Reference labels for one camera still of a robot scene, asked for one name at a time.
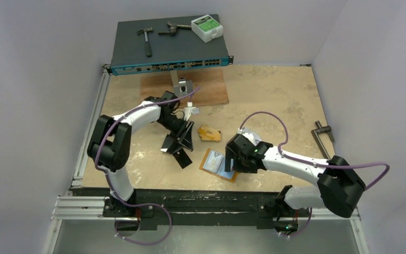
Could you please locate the white green electrical box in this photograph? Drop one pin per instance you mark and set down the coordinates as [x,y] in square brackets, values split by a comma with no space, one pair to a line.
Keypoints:
[207,28]

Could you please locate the blue network switch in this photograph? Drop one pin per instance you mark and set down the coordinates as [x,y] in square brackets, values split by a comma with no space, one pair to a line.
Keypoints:
[183,51]

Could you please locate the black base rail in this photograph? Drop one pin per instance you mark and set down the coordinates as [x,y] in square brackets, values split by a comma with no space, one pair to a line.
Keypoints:
[263,210]

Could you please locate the claw hammer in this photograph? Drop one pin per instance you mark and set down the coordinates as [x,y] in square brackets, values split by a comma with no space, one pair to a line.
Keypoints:
[147,45]

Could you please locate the metal post bracket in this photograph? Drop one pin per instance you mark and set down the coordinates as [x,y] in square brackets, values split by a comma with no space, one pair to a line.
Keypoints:
[181,86]

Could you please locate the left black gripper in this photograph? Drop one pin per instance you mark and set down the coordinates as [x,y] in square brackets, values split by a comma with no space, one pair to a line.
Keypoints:
[183,134]

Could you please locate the wooden board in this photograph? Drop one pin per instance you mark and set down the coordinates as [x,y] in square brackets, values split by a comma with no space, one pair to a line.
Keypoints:
[211,82]

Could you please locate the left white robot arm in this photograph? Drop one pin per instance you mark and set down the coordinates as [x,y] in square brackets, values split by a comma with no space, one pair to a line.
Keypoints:
[110,143]

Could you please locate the orange leather card holder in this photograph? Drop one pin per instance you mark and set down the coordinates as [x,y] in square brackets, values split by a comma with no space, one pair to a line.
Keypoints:
[229,176]

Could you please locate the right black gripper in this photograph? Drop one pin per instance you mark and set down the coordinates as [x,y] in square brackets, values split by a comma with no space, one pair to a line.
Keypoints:
[233,154]

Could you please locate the rusty pliers tool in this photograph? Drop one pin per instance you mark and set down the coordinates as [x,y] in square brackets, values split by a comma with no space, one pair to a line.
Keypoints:
[173,28]

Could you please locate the single black card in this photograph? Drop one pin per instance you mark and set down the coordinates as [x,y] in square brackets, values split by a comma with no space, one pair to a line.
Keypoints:
[182,158]

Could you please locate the single silver VIP card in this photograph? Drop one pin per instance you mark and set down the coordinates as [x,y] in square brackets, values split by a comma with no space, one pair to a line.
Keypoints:
[213,161]

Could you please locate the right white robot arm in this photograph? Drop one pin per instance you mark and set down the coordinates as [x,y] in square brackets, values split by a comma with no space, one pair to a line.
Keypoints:
[333,183]

